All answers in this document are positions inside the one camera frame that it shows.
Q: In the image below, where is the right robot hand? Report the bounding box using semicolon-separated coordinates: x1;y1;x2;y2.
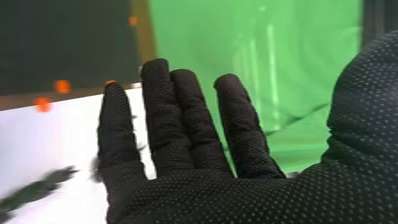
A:
96;31;398;224

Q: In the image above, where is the green sprig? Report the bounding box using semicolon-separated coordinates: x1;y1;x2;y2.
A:
0;165;80;215

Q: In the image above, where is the white sheet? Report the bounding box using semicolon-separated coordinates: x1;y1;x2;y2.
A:
0;85;159;224

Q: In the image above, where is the dark mat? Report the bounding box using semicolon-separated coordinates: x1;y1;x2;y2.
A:
0;0;143;96

